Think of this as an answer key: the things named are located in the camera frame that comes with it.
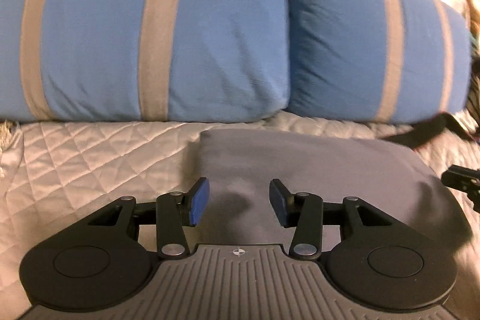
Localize grey-blue sweatpants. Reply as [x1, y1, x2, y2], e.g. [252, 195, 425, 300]
[198, 129, 473, 251]

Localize grey quilted bedspread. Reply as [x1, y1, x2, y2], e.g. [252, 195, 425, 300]
[1, 112, 479, 319]

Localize brown teddy bear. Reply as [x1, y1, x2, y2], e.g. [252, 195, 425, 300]
[465, 0, 480, 36]

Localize right blue striped pillow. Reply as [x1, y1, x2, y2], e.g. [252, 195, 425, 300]
[288, 0, 471, 124]

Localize blue striped pillow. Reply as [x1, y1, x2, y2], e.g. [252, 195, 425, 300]
[1, 0, 290, 123]
[288, 0, 471, 124]

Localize left blue striped pillow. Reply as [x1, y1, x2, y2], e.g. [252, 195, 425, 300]
[1, 0, 290, 123]

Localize black strap with red edge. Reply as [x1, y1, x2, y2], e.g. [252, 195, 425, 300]
[381, 112, 478, 150]

